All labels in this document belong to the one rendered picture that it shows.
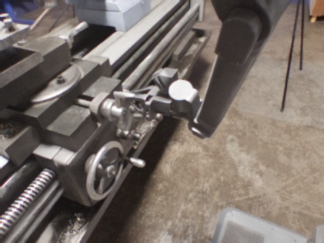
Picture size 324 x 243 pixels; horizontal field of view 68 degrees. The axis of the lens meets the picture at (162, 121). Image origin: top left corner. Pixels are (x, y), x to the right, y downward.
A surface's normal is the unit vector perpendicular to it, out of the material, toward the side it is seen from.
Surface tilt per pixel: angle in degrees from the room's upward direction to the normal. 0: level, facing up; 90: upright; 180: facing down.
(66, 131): 0
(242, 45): 110
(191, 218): 0
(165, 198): 0
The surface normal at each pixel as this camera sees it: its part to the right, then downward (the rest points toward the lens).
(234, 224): -0.05, -0.73
